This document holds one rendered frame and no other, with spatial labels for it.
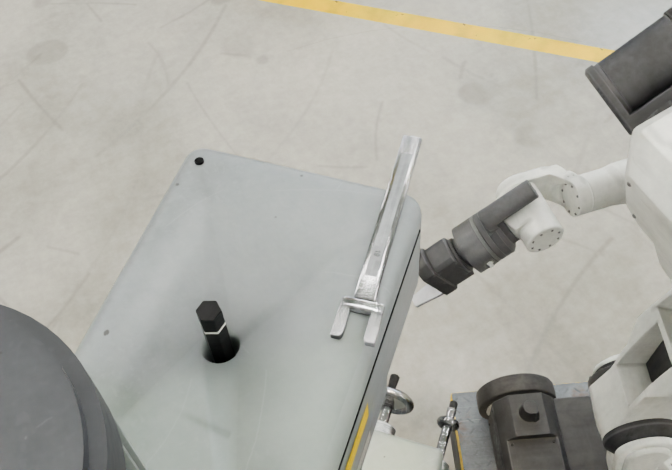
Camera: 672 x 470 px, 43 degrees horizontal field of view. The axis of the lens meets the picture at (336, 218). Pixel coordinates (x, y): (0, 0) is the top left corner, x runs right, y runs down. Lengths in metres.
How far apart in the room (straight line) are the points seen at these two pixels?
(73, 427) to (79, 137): 3.29
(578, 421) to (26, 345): 1.88
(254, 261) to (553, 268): 2.36
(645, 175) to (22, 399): 0.90
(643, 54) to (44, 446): 1.01
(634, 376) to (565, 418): 0.57
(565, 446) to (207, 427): 1.53
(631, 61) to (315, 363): 0.68
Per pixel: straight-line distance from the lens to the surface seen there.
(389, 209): 0.82
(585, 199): 1.44
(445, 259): 1.41
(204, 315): 0.71
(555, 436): 2.16
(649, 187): 1.15
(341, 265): 0.80
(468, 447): 2.33
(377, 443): 1.94
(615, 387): 1.67
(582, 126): 3.55
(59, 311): 3.17
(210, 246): 0.83
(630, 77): 1.24
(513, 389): 2.19
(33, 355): 0.42
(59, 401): 0.40
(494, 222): 1.37
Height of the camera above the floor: 2.55
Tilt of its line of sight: 53 degrees down
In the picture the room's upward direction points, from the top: 5 degrees counter-clockwise
